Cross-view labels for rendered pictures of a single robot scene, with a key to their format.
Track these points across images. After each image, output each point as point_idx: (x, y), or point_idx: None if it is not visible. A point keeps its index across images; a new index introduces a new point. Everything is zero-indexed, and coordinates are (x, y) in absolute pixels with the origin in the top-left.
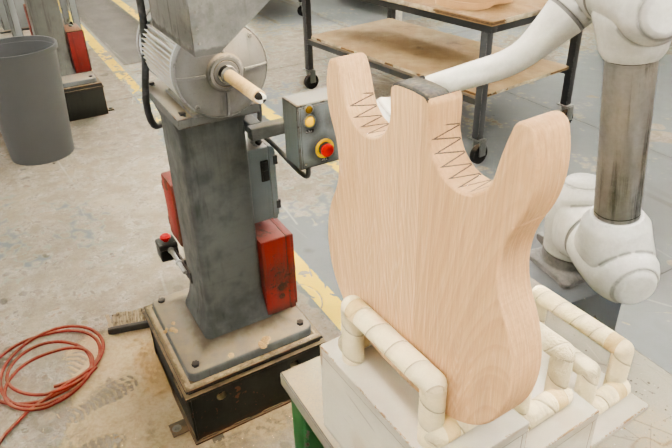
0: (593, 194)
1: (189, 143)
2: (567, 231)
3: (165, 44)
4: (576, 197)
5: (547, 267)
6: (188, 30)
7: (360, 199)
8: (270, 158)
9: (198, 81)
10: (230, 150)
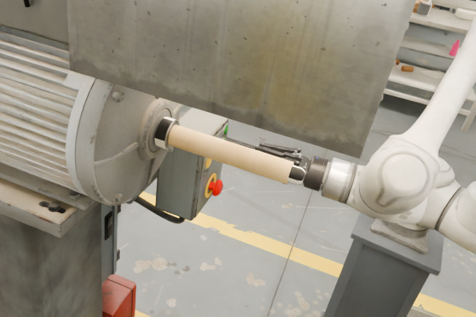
0: (450, 174)
1: (42, 240)
2: (441, 210)
3: (27, 93)
4: (441, 180)
5: (401, 238)
6: (353, 102)
7: None
8: (115, 208)
9: (126, 156)
10: (87, 223)
